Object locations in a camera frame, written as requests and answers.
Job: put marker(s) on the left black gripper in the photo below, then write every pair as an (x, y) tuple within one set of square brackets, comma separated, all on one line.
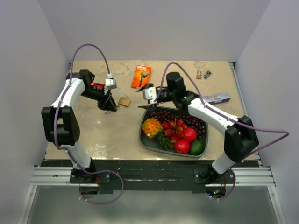
[(106, 102)]

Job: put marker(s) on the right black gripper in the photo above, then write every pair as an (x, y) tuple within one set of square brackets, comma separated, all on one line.
[(149, 108)]

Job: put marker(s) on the black key bunch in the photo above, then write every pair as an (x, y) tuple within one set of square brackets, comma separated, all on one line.
[(207, 74)]

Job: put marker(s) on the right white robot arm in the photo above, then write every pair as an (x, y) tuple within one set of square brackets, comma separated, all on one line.
[(240, 139)]

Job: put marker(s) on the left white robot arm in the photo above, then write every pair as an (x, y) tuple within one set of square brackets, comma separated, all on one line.
[(59, 121)]

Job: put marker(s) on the large brass padlock centre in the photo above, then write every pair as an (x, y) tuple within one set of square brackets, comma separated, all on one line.
[(124, 101)]

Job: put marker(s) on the grey fruit tray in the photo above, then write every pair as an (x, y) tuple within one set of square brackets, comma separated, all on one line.
[(152, 143)]

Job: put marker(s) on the orange razor box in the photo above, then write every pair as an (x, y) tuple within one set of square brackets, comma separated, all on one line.
[(141, 76)]

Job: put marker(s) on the red toothpaste box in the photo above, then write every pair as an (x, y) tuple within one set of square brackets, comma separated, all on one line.
[(96, 85)]

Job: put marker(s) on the dark red grapes bunch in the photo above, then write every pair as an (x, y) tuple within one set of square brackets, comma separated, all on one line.
[(191, 121)]

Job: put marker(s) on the orange horned melon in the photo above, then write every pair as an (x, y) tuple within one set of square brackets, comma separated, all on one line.
[(152, 128)]

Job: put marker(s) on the green pineapple leaf top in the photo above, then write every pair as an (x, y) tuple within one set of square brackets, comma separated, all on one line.
[(163, 141)]

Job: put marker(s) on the upper red pomegranate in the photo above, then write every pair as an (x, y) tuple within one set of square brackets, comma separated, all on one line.
[(189, 134)]

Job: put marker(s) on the red pomegranate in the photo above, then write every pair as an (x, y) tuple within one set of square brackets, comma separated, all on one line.
[(182, 146), (189, 134)]

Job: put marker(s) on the lower red pomegranate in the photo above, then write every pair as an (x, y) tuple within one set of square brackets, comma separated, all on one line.
[(182, 146)]

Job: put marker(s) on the purple toothpaste box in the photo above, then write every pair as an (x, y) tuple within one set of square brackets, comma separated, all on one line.
[(217, 98)]

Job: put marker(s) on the green avocado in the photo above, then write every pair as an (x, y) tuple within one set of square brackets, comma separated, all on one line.
[(196, 147)]

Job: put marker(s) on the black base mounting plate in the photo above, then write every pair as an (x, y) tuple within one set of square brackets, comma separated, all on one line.
[(110, 175)]

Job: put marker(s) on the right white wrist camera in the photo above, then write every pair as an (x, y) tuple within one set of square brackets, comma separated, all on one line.
[(150, 94)]

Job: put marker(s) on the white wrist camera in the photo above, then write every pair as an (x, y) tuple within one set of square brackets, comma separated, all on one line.
[(150, 94), (110, 82)]

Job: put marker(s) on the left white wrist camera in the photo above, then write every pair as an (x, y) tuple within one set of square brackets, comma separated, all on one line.
[(110, 82)]

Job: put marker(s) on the aluminium frame rail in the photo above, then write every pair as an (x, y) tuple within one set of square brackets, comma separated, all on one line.
[(54, 176)]

